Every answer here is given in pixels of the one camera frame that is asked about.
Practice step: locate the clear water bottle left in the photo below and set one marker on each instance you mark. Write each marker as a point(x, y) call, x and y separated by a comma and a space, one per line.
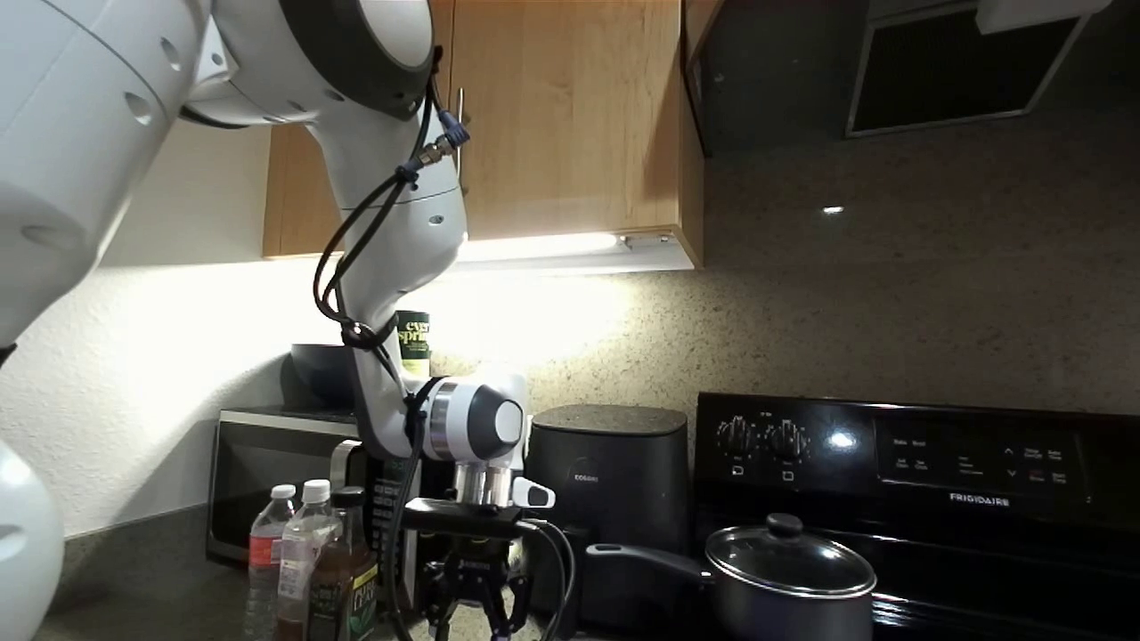
point(260, 565)

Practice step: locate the under-cabinet light strip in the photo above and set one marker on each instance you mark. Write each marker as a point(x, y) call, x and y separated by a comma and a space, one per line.
point(578, 256)

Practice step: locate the black microwave oven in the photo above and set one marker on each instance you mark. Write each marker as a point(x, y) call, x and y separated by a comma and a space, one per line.
point(259, 451)

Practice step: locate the clear water bottle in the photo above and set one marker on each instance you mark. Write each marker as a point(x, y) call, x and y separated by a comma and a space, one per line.
point(300, 550)
point(260, 565)

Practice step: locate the clear water bottle right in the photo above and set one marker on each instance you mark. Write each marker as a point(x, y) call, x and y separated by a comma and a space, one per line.
point(300, 550)

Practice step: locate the green label canister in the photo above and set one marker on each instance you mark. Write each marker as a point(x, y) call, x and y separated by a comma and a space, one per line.
point(414, 345)

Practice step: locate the black range hood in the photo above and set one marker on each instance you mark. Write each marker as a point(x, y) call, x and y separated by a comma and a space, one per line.
point(771, 74)

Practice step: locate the black air fryer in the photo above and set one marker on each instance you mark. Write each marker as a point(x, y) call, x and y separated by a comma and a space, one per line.
point(616, 476)

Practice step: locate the dark sauce bottle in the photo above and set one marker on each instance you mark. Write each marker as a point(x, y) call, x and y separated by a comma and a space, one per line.
point(344, 587)

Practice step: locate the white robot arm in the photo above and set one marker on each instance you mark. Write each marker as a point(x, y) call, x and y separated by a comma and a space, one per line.
point(94, 94)

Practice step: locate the black electric stove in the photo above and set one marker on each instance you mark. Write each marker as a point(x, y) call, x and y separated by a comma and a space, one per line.
point(981, 526)

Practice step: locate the white round object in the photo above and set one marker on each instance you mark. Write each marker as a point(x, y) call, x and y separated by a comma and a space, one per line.
point(31, 546)

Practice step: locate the wooden upper cabinet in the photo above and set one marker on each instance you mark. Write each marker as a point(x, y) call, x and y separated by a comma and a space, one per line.
point(578, 123)

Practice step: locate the black pot with lid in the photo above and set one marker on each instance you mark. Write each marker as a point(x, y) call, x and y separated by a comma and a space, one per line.
point(771, 581)

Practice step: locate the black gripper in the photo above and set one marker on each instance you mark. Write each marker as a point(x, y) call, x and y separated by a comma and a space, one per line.
point(482, 565)

